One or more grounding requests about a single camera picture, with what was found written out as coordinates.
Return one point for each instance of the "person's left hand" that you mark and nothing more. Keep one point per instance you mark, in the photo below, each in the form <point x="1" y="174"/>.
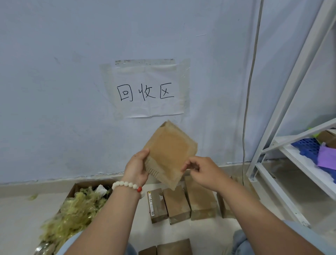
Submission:
<point x="135" y="170"/>

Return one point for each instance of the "person's right hand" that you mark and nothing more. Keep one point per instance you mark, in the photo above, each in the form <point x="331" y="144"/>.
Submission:
<point x="210" y="174"/>

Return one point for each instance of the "person's right thumb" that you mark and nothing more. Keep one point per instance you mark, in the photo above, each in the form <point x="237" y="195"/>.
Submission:
<point x="189" y="167"/>

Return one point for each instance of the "person's left thumb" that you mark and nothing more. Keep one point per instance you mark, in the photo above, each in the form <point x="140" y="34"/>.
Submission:
<point x="142" y="155"/>

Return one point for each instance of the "person's right forearm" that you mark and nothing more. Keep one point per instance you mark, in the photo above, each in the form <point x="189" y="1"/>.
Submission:
<point x="262" y="226"/>

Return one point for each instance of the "person's left forearm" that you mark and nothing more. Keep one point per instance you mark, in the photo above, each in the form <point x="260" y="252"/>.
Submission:
<point x="105" y="226"/>

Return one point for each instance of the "small brown cardboard box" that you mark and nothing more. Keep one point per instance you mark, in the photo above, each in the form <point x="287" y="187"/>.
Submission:
<point x="223" y="208"/>
<point x="200" y="199"/>
<point x="147" y="251"/>
<point x="177" y="207"/>
<point x="174" y="247"/>

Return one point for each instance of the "small labelled cardboard box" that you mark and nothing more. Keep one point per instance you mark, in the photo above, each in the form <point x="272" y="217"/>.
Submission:
<point x="157" y="207"/>

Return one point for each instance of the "white crumpled paper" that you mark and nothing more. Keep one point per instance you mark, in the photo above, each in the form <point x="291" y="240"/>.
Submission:
<point x="101" y="189"/>

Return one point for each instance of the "white paper sign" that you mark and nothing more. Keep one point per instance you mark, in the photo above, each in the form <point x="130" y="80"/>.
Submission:
<point x="147" y="92"/>

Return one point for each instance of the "large open cardboard box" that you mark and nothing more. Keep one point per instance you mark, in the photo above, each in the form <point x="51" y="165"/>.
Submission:
<point x="78" y="187"/>

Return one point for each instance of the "yellow-green shredded paper filler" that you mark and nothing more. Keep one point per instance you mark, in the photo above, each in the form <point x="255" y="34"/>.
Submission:
<point x="76" y="212"/>

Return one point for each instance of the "blue jeans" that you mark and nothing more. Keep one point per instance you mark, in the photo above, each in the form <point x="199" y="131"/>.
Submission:
<point x="240" y="244"/>

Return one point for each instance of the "yellow-green filler scrap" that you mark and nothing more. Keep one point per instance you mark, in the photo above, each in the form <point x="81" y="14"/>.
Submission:
<point x="32" y="197"/>

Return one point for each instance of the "blue plastic basket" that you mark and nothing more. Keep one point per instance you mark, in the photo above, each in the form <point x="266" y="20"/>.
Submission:
<point x="307" y="148"/>

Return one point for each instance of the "green plastic piece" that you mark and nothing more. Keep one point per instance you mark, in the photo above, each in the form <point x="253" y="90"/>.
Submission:
<point x="313" y="132"/>

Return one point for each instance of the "purple sheet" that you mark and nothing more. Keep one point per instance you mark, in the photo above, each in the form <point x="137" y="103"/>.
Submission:
<point x="327" y="157"/>

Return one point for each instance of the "white metal shelf rack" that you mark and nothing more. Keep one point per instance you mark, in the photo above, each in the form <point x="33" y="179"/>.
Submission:
<point x="296" y="76"/>

